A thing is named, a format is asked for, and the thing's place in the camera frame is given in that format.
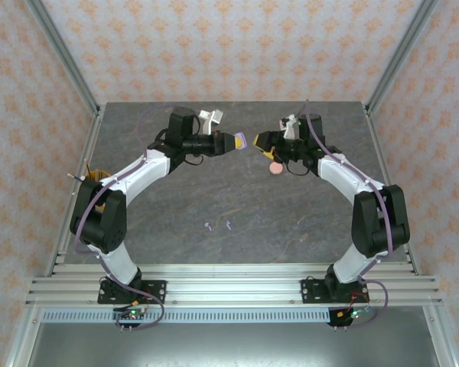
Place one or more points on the black pen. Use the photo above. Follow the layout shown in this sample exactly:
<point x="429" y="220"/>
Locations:
<point x="76" y="177"/>

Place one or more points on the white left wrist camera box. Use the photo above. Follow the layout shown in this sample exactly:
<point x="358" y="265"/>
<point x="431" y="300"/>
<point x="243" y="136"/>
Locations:
<point x="210" y="119"/>

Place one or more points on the aluminium left frame leg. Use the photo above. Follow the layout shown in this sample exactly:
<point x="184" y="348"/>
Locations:
<point x="21" y="336"/>

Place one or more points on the aluminium left corner post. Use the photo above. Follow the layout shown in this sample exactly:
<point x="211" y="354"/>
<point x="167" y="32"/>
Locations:
<point x="64" y="53"/>

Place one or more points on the aluminium corner post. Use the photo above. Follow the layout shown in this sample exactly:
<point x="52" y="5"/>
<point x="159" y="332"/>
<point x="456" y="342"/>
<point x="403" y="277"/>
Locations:
<point x="401" y="53"/>
<point x="64" y="53"/>

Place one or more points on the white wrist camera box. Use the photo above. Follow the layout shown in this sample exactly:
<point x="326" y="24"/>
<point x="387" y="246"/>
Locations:
<point x="210" y="119"/>
<point x="290" y="128"/>

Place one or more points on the aluminium frame leg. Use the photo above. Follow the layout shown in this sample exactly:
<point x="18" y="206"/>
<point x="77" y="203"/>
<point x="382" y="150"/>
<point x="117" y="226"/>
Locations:
<point x="21" y="336"/>
<point x="440" y="336"/>

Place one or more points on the aluminium mounting rail beam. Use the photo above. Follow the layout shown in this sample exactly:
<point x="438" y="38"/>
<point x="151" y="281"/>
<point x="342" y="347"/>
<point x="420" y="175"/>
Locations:
<point x="233" y="286"/>

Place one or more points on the yellow pen cup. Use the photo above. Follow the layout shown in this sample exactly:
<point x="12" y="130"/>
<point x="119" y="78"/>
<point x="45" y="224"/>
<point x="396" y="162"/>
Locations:
<point x="99" y="176"/>

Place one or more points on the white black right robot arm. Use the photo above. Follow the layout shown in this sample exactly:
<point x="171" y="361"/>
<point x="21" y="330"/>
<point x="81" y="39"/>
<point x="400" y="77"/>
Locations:
<point x="378" y="221"/>

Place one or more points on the grey metal sheet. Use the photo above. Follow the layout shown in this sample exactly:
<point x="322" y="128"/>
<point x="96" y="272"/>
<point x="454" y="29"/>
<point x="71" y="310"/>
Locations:
<point x="229" y="348"/>

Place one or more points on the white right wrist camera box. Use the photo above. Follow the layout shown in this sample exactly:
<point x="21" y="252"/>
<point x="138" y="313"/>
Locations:
<point x="290" y="128"/>

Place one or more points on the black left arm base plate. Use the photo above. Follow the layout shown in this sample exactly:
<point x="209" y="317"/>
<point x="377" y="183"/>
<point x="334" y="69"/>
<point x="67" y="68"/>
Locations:
<point x="155" y="292"/>

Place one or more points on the aluminium left side rail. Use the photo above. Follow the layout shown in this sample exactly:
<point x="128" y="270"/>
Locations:
<point x="61" y="254"/>

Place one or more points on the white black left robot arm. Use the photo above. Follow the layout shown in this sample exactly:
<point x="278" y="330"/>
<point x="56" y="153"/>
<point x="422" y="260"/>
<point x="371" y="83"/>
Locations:
<point x="99" y="221"/>

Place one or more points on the aluminium right side rail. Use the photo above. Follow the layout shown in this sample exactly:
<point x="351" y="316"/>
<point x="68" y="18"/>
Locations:
<point x="381" y="153"/>

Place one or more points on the aluminium right corner post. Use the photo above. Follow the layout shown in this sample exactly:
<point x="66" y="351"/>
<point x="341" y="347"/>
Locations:
<point x="401" y="53"/>

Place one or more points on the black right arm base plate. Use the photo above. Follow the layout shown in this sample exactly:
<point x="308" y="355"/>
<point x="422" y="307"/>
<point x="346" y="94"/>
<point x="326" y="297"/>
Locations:
<point x="311" y="292"/>

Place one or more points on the purple earbud charging case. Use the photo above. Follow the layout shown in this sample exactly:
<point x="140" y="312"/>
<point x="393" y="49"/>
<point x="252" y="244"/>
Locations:
<point x="244" y="142"/>

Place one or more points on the pink earbud charging case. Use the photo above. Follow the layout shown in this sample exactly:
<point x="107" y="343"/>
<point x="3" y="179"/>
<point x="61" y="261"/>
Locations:
<point x="276" y="168"/>

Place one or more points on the aluminium right frame leg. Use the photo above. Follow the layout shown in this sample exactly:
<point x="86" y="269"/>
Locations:
<point x="440" y="336"/>

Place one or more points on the aluminium rail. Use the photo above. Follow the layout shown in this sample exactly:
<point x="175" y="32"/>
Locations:
<point x="381" y="153"/>
<point x="61" y="254"/>

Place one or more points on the orange black pencil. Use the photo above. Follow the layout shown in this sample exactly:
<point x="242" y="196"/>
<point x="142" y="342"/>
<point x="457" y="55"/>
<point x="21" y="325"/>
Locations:
<point x="88" y="170"/>

